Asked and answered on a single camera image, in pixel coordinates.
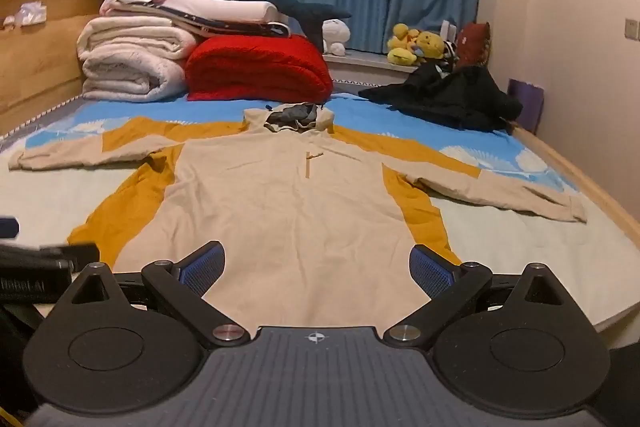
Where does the white folded blanket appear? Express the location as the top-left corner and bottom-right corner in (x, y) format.
(162, 0), (282, 26)

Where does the navy trimmed folded cloth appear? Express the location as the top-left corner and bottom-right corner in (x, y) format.
(145, 3), (292, 40)

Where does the dark red bag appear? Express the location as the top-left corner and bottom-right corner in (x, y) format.
(456, 22), (492, 68)

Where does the purple bag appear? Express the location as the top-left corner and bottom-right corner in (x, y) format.
(507, 78), (545, 134)

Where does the wooden bed frame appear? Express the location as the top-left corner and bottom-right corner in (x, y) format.
(510, 126), (640, 255)

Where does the red folded blanket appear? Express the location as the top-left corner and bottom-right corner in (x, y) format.
(185, 34), (335, 104)

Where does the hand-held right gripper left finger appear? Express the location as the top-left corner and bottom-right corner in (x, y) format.
(64, 241), (252, 350)

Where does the yellow plush toy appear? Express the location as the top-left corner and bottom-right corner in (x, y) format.
(387, 23), (422, 66)
(414, 31), (447, 60)

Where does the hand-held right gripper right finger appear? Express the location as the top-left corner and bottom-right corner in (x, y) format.
(383, 245), (570, 350)

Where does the grey windowsill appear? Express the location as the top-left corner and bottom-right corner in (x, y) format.
(322, 48), (423, 88)

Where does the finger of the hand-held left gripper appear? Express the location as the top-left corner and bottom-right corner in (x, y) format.
(40, 244), (100, 272)

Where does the beige and yellow hoodie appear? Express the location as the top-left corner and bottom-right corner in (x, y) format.
(7, 102), (588, 329)

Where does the white plush toy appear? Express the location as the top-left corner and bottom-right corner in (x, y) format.
(321, 19), (351, 56)

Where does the black jacket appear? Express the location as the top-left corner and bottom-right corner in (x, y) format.
(358, 63), (524, 132)

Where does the crumpled white tissue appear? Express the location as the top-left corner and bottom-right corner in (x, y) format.
(2, 2), (48, 30)

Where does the white folded quilt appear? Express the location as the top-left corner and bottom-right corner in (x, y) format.
(76, 16), (200, 102)

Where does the blue patterned bed sheet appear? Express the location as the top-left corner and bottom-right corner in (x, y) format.
(0, 91), (640, 338)

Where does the wooden headboard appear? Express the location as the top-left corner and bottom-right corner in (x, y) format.
(0, 0), (120, 134)

